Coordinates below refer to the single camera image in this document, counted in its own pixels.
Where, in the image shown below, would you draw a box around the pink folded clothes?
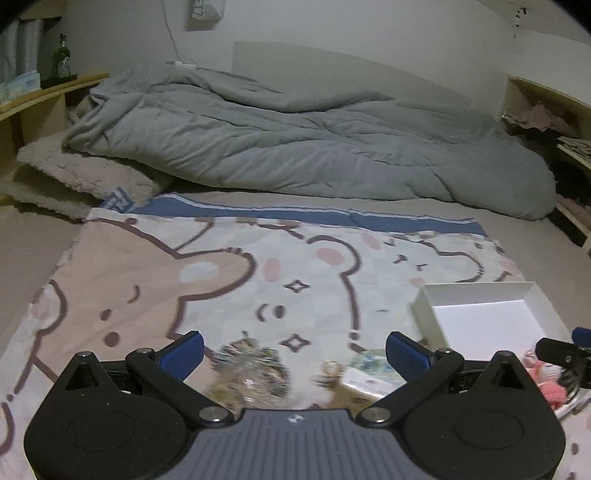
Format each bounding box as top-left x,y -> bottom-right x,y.
556,194 -> 591,232

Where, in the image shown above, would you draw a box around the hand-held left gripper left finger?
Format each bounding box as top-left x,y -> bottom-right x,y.
58,331 -> 234,425

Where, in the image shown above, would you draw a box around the grey duvet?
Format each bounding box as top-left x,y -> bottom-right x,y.
62,65 -> 557,220

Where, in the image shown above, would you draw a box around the cream wardrobe shelf unit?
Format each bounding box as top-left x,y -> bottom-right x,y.
501,74 -> 591,256

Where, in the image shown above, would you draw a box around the white headboard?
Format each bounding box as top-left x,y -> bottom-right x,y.
232,41 -> 507,126

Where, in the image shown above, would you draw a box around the white cardboard box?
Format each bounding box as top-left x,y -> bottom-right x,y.
411,281 -> 573,356

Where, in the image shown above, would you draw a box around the grey curtain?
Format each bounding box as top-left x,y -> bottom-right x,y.
0,18 -> 45,85

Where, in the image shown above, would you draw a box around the small cream yellow box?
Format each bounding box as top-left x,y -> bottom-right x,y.
318,367 -> 403,412

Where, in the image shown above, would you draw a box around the bear printed blanket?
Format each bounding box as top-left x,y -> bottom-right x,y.
0,193 -> 591,480

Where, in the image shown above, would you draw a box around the beige fluffy pillow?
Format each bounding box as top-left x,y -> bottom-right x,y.
0,136 -> 174,220

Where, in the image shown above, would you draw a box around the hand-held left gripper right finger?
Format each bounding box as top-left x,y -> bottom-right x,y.
359,331 -> 533,425

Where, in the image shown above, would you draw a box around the white cable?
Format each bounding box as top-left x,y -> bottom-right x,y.
159,0 -> 186,64

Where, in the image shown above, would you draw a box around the clear bag of rubber bands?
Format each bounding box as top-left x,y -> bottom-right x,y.
210,339 -> 293,412

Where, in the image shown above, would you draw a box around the white hanging bag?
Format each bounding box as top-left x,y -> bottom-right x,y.
190,0 -> 226,20

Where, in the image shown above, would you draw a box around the floral fabric pouch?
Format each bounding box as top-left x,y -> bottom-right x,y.
321,348 -> 398,384

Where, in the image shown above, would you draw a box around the beige folded clothes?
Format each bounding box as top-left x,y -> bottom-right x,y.
556,136 -> 591,160

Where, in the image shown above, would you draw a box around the tissue pack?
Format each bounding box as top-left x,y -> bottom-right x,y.
0,69 -> 40,100

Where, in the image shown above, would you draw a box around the pink crochet doll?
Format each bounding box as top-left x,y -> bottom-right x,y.
523,349 -> 578,412

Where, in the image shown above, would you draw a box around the green glass bottle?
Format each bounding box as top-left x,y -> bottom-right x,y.
51,33 -> 73,80

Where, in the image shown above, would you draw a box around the wooden bedside shelf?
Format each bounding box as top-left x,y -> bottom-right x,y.
0,73 -> 110,182

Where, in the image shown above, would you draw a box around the pink crumpled clothes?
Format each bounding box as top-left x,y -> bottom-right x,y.
503,102 -> 579,136

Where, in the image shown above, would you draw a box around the cartoon bear blanket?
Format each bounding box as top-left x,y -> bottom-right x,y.
0,182 -> 591,356

